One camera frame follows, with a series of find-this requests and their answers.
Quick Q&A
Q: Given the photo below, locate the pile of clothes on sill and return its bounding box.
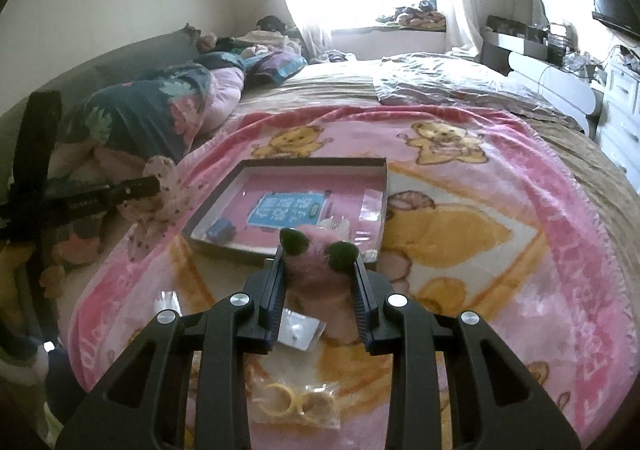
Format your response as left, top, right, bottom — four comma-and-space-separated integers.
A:
377, 2, 447, 30

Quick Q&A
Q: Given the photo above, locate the heap of clothes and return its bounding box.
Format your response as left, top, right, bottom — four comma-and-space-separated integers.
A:
197, 15, 306, 56

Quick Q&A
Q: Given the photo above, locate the bag of yellow rings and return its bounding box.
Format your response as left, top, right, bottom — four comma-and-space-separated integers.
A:
250, 377, 346, 431

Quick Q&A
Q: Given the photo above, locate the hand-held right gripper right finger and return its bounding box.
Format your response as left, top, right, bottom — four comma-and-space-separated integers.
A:
350, 250, 583, 450

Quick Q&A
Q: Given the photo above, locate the dark floral duvet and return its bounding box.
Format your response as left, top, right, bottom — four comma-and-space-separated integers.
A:
45, 61, 248, 211

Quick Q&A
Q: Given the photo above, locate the clear bag with earring card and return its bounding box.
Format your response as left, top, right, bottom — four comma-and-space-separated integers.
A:
277, 307, 326, 351

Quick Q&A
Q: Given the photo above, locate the spotted plush toy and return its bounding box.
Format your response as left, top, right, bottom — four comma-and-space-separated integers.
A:
119, 155, 197, 261

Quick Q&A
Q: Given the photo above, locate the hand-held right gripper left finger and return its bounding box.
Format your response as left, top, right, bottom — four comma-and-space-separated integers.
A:
55, 246, 288, 450

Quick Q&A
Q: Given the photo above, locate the purple and blue pillow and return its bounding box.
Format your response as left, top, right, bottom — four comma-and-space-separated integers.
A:
245, 50, 308, 86

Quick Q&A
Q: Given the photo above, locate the grey padded headboard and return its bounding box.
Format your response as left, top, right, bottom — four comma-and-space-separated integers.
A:
30, 25, 201, 96

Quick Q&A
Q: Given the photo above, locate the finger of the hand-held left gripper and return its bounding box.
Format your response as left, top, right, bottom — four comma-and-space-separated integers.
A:
102, 177, 162, 212

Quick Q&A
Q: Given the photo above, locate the cardboard box with pink lining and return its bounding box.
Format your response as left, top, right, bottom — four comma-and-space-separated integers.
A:
181, 157, 390, 267

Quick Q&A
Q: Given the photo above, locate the dark desk shelf with clutter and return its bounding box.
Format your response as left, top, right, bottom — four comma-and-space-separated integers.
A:
482, 15, 576, 66

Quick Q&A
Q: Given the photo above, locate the white curved board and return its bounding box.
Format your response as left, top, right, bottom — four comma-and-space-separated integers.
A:
507, 52, 598, 131

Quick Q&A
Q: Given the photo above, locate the white crumpled quilt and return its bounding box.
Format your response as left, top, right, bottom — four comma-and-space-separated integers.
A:
372, 51, 591, 131

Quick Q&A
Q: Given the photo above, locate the pink bear print blanket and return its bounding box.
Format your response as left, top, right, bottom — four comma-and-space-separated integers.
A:
67, 105, 636, 450

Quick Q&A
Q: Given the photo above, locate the white dresser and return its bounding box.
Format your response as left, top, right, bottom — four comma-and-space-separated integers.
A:
595, 57, 640, 171

